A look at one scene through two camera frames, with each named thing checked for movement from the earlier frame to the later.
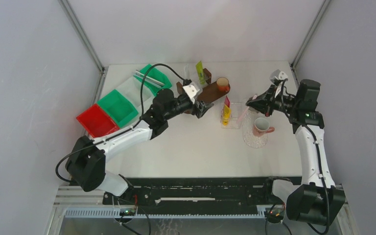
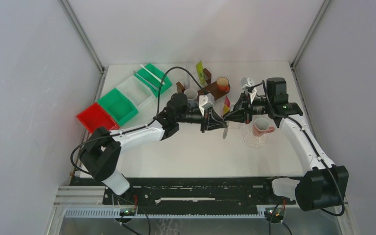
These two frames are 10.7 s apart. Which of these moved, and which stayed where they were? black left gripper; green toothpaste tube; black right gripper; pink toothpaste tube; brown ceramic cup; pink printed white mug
Moved: black left gripper; black right gripper
Stayed: pink toothpaste tube; green toothpaste tube; pink printed white mug; brown ceramic cup
